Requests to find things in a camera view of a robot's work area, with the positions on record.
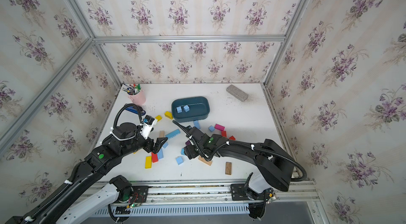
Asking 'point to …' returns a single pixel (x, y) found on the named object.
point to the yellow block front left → (148, 162)
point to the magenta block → (219, 127)
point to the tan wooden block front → (209, 162)
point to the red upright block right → (223, 133)
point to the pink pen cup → (138, 99)
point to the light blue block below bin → (196, 124)
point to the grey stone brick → (237, 93)
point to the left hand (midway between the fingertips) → (160, 133)
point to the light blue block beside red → (160, 154)
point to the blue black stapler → (134, 110)
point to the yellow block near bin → (168, 114)
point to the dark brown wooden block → (228, 168)
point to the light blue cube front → (179, 160)
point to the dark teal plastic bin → (199, 109)
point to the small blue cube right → (211, 128)
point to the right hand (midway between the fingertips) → (193, 148)
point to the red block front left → (154, 157)
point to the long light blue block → (171, 134)
